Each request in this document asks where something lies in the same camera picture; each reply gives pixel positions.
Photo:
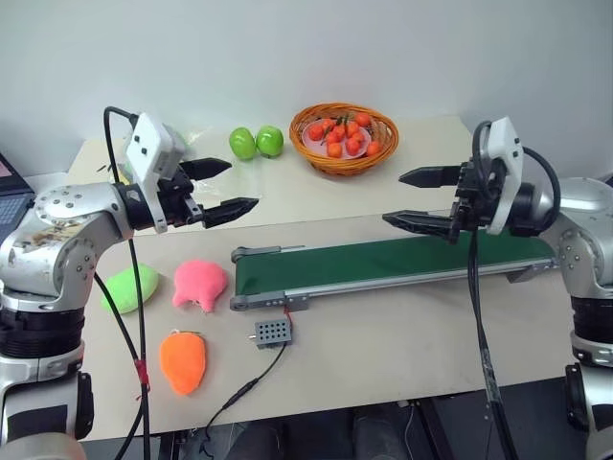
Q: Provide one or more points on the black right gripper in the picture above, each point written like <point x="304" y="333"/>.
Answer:
<point x="474" y="201"/>

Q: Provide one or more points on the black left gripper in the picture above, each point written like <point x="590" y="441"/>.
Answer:
<point x="179" y="206"/>

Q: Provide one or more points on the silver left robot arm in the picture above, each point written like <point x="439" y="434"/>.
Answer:
<point x="62" y="225"/>

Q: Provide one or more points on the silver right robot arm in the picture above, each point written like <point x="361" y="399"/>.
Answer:
<point x="582" y="230"/>

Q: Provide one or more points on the green conveyor belt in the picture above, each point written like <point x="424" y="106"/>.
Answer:
<point x="359" y="263"/>

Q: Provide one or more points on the small grey control box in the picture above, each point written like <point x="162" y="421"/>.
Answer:
<point x="270" y="333"/>

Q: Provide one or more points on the green toy apple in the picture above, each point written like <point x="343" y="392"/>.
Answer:
<point x="269" y="141"/>
<point x="242" y="144"/>

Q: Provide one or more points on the small orange toy fruit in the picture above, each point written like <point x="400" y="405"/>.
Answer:
<point x="354" y="146"/>
<point x="328" y="125"/>
<point x="315" y="130"/>
<point x="363" y="119"/>
<point x="334" y="150"/>
<point x="373" y="149"/>
<point x="336" y="135"/>
<point x="353" y="129"/>

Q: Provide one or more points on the orange wicker basket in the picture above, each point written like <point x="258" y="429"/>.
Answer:
<point x="354" y="166"/>

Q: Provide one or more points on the pink plush toy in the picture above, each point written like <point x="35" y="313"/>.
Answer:
<point x="198" y="282"/>

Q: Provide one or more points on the green plush toy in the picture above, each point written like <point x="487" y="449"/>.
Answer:
<point x="120" y="292"/>

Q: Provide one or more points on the orange plush toy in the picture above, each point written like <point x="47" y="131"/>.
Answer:
<point x="184" y="361"/>

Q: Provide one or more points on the dark laptop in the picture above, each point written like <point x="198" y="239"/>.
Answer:
<point x="12" y="201"/>

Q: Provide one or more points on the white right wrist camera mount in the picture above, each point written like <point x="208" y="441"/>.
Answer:
<point x="507" y="191"/>

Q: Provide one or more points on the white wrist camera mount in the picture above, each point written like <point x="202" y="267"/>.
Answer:
<point x="143" y="148"/>
<point x="507" y="191"/>

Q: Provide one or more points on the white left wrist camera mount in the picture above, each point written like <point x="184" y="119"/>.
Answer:
<point x="143" y="148"/>

